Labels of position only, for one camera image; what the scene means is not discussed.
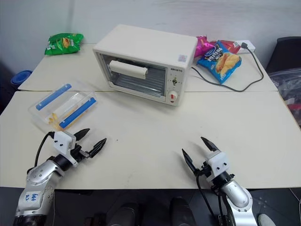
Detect green chip bag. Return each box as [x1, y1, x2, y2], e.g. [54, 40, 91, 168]
[44, 32, 85, 57]

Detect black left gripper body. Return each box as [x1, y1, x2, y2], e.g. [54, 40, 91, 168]
[70, 144, 91, 163]

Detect clear plastic bag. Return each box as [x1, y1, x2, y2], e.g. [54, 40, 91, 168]
[269, 68, 301, 129]

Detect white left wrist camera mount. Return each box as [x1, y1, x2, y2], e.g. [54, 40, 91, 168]
[52, 131, 79, 169]

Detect grey power cable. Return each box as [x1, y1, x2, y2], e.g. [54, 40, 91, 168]
[190, 48, 264, 93]

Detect clear container with blue clips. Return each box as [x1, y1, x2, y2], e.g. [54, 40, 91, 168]
[28, 80, 98, 132]

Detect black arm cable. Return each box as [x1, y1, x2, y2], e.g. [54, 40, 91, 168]
[196, 173, 227, 226]
[34, 131, 55, 168]

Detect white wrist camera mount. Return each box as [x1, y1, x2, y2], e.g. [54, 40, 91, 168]
[205, 151, 230, 182]
[52, 131, 79, 169]

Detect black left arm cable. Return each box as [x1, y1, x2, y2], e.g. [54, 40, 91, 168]
[34, 131, 55, 168]

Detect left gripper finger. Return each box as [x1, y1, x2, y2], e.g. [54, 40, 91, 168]
[74, 128, 91, 144]
[88, 137, 108, 159]

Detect magenta snack bag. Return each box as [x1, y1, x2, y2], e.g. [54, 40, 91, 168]
[194, 35, 216, 58]

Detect yellow french fries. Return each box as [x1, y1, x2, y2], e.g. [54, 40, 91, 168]
[48, 112, 64, 130]

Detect white plastic door handle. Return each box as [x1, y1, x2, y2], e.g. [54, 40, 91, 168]
[109, 59, 149, 80]

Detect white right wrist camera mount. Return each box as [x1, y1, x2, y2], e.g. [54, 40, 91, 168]
[205, 151, 230, 182]

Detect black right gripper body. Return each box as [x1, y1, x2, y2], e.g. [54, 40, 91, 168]
[194, 161, 212, 178]

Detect blue round bowl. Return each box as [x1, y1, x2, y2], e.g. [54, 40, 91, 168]
[10, 69, 32, 85]

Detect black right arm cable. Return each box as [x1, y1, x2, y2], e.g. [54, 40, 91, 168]
[196, 173, 227, 226]

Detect red snack bag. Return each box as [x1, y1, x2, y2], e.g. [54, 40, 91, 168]
[210, 40, 242, 55]

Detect black chair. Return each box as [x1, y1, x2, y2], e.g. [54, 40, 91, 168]
[265, 36, 301, 74]

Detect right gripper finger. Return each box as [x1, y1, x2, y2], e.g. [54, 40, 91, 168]
[181, 148, 198, 175]
[200, 136, 221, 154]

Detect blue chip bag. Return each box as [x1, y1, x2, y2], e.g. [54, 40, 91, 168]
[197, 40, 243, 85]

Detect white toaster oven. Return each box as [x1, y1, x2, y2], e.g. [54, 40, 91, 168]
[92, 24, 198, 107]

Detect white power strip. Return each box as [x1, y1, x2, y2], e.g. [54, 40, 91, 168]
[231, 40, 256, 54]

